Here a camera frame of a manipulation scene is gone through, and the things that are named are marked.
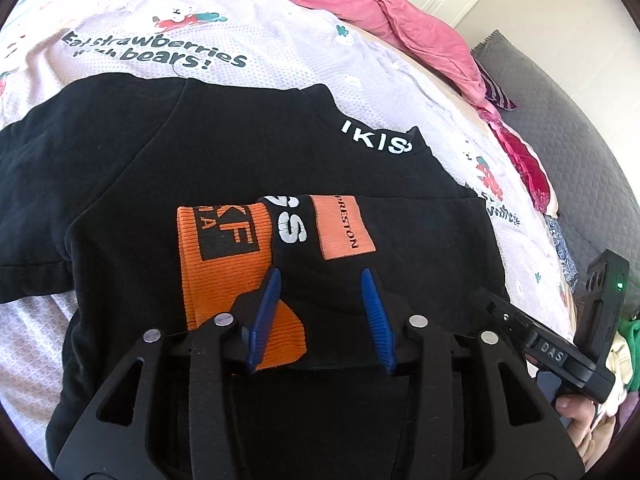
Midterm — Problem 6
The green cloth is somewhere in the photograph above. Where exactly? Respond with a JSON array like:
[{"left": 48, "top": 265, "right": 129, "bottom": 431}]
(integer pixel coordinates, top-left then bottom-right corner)
[{"left": 616, "top": 316, "right": 640, "bottom": 397}]

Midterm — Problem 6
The blue patterned cloth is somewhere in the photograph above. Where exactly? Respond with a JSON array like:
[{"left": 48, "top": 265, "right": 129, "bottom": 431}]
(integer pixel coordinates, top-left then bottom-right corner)
[{"left": 544, "top": 214, "right": 582, "bottom": 292}]

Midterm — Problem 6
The person's right hand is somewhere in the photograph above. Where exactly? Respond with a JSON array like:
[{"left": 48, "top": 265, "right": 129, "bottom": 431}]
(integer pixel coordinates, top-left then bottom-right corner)
[{"left": 554, "top": 394, "right": 610, "bottom": 467}]

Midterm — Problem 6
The pink duvet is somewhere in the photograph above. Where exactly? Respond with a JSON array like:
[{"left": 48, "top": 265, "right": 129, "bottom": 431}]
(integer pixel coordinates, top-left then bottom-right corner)
[{"left": 60, "top": 0, "right": 487, "bottom": 109}]

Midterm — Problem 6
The black sock with orange patch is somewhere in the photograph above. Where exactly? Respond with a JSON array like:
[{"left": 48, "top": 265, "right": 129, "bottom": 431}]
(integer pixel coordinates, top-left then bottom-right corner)
[{"left": 257, "top": 192, "right": 401, "bottom": 372}]

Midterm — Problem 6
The black t-shirt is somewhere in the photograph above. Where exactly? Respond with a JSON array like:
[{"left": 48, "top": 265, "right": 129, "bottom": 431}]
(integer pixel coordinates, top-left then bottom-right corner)
[{"left": 0, "top": 72, "right": 512, "bottom": 461}]

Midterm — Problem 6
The striped pillow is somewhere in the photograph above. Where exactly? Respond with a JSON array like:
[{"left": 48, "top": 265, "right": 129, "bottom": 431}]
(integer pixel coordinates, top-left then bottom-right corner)
[{"left": 477, "top": 62, "right": 519, "bottom": 111}]

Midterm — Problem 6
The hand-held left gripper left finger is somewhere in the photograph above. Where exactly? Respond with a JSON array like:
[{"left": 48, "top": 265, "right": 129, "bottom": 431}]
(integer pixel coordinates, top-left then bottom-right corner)
[{"left": 54, "top": 267, "right": 285, "bottom": 480}]

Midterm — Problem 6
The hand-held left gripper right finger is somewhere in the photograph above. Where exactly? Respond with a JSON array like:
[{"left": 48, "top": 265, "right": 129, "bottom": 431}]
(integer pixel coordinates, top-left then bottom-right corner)
[{"left": 361, "top": 268, "right": 585, "bottom": 480}]

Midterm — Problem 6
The red velvet pillow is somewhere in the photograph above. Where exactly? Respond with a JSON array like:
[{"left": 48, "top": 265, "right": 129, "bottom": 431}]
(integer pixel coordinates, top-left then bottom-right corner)
[{"left": 475, "top": 107, "right": 556, "bottom": 217}]

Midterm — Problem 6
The printed blanket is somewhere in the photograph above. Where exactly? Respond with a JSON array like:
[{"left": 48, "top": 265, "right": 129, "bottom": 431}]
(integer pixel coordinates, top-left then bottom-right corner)
[{"left": 0, "top": 0, "right": 576, "bottom": 461}]

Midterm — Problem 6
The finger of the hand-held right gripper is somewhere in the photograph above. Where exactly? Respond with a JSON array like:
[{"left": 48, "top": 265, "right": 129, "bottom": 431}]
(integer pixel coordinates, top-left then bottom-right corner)
[{"left": 481, "top": 291, "right": 530, "bottom": 335}]

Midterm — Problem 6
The grey quilted headboard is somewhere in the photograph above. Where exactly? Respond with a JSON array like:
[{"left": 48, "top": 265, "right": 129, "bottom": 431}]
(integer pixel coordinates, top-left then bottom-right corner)
[{"left": 470, "top": 30, "right": 640, "bottom": 283}]

